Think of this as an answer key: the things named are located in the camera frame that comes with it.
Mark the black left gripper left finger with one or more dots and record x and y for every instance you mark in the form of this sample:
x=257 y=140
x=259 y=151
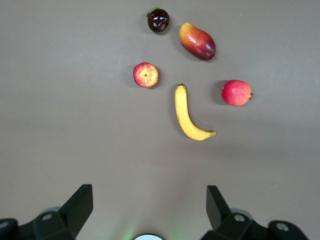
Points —
x=72 y=215

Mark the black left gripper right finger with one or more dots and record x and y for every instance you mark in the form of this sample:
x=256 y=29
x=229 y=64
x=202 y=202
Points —
x=220 y=215

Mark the yellow banana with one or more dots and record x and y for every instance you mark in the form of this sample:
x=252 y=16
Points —
x=181 y=112

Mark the red yellow apple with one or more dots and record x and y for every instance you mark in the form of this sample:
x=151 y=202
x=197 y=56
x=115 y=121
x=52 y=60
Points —
x=145 y=75

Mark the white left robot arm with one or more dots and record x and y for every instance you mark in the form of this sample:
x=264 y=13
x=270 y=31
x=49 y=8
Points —
x=149 y=237

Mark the red pomegranate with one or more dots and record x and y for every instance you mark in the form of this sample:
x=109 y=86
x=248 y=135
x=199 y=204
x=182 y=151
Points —
x=236 y=93

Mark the red yellow mango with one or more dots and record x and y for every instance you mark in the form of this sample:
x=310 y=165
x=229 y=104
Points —
x=197 y=41

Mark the dark purple mangosteen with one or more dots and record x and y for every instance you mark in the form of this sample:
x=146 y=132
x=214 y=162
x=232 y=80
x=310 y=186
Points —
x=158 y=21

